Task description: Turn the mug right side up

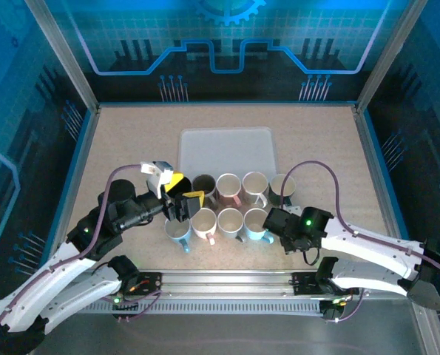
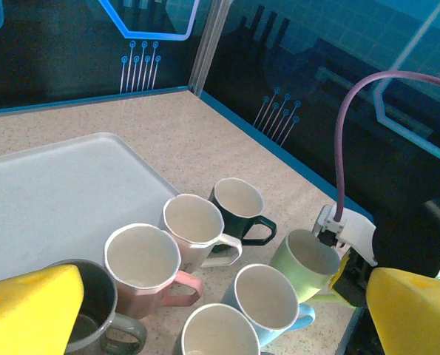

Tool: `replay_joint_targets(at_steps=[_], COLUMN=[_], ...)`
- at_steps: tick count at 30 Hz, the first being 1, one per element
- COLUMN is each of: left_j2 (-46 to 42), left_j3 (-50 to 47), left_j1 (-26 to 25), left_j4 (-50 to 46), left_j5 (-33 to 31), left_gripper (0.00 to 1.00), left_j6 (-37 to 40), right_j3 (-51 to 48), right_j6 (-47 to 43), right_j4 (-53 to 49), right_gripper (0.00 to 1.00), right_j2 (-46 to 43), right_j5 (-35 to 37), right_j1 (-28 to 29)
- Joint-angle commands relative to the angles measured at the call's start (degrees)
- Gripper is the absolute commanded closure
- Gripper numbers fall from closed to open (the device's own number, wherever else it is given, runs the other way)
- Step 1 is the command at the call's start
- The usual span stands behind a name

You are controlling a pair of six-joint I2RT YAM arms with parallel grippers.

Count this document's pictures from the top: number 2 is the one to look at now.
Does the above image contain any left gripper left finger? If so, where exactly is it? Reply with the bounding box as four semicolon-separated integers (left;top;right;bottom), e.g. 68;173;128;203
0;263;86;355

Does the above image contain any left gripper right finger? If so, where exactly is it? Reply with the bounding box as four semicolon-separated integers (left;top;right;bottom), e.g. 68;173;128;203
365;267;440;355

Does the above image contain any yellow-green mug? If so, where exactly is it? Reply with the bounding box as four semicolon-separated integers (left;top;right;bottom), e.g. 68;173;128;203
269;228;342;304

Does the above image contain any round grey mug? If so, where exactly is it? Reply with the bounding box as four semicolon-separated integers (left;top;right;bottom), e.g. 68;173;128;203
45;258;149;355

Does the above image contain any light blue mug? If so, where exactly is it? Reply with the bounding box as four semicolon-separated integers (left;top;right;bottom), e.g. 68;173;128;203
219;263;316;348

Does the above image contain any dark green mug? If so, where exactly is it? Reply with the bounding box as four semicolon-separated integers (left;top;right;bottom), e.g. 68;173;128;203
208;177;278;247

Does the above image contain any grey plastic tray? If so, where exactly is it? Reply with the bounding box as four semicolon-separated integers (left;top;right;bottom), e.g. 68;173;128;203
0;132;182;285

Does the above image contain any salmon pink faceted mug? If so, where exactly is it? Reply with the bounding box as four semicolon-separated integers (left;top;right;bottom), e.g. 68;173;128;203
104;223;205;321

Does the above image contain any dark grey faceted mug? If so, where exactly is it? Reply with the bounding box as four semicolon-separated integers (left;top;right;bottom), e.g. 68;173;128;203
173;302;262;355

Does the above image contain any white faceted mug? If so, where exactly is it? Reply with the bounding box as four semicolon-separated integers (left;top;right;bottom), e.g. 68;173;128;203
158;193;243;268

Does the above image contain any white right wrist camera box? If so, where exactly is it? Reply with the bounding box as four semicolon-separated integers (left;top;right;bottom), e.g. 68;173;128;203
311;204;378;268

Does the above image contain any aluminium frame post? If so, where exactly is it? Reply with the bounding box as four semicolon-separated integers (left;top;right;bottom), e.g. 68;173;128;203
187;0;231;98

